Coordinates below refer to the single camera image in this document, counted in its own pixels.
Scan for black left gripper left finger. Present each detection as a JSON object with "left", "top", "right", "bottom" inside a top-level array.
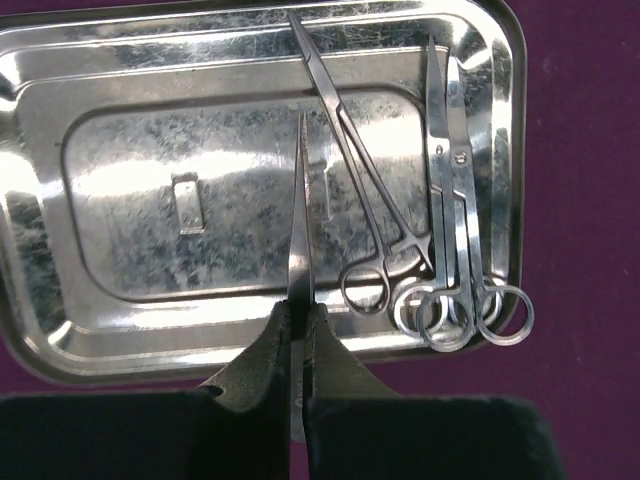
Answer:
[{"left": 1, "top": 302, "right": 291, "bottom": 479}]

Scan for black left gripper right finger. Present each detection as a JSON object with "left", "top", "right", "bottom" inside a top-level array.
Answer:
[{"left": 305, "top": 303, "right": 565, "bottom": 479}]

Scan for purple cloth wrap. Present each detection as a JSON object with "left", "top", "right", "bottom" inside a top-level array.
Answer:
[{"left": 0, "top": 0, "right": 640, "bottom": 480}]

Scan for steel surgical scissors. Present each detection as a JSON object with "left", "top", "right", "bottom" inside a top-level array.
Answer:
[
  {"left": 393, "top": 39, "right": 474, "bottom": 353},
  {"left": 417, "top": 53, "right": 535, "bottom": 353}
]

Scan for steel forceps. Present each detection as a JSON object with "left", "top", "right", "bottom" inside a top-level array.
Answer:
[{"left": 287, "top": 11, "right": 432, "bottom": 316}]

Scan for steel instrument tray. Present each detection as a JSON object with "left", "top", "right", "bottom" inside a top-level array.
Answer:
[{"left": 1, "top": 1, "right": 526, "bottom": 383}]

